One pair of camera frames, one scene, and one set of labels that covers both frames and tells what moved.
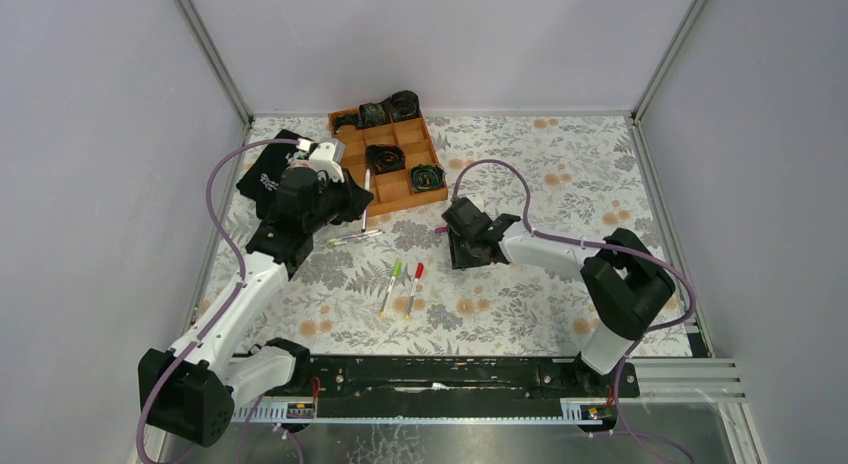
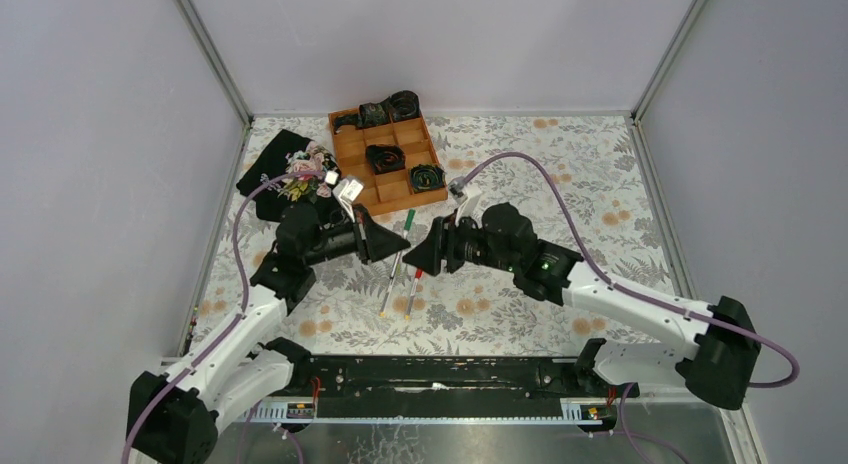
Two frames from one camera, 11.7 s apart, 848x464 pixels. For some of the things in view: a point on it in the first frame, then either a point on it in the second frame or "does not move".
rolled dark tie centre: (382, 159) does not move
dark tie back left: (369, 115) does not move
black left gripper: (342, 195) -> (363, 238)
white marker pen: (411, 299) does not move
